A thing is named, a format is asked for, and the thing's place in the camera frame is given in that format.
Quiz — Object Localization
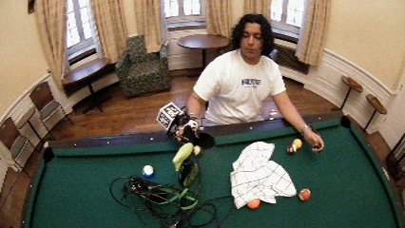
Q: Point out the white cube of black markers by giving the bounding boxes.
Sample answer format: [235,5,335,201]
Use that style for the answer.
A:
[156,101,184,130]

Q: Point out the green spray bottle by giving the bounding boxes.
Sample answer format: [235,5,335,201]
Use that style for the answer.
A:
[171,142,202,188]

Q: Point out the green pool table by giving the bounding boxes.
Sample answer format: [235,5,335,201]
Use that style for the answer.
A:
[23,110,405,228]

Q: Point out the blue and white billiard ball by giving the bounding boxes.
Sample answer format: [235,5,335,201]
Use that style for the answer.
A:
[141,164,156,179]

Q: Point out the red striped billiard ball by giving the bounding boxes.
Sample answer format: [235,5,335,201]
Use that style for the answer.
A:
[298,188,314,202]

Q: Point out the white checked cloth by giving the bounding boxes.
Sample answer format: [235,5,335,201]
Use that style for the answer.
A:
[230,141,299,210]

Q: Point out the dark wooden chair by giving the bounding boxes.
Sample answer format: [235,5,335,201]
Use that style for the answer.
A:
[384,132,405,183]

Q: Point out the white t-shirt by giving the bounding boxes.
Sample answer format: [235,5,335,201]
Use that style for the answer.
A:
[192,48,288,126]

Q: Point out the green patterned armchair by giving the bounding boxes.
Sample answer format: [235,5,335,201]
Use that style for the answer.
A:
[114,34,172,99]

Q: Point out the orange billiard ball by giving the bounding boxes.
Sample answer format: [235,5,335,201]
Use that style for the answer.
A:
[246,198,263,210]

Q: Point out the dark radiator grille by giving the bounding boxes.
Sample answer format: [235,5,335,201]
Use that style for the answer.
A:
[270,44,311,75]

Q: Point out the round wooden table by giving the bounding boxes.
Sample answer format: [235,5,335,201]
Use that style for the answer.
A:
[176,33,231,69]

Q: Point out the dark wooden side table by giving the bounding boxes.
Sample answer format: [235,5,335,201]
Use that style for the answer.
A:
[62,57,113,114]

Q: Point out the the person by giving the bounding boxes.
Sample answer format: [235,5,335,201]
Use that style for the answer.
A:
[186,12,327,154]

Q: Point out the beige curtain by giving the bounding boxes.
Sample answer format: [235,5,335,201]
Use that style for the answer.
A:
[204,0,235,38]
[34,0,71,90]
[90,0,131,65]
[134,0,166,53]
[294,0,334,67]
[242,0,274,18]

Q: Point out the window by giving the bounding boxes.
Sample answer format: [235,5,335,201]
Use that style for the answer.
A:
[65,0,99,60]
[270,0,307,41]
[162,0,210,31]

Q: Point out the small round wall table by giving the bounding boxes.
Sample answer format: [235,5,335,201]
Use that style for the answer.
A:
[364,93,390,131]
[339,75,366,111]

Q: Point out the green strap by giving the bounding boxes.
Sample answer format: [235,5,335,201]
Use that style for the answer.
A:
[143,186,200,211]

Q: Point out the bundle of black cables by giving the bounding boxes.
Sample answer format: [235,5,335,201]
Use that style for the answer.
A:
[110,175,235,228]

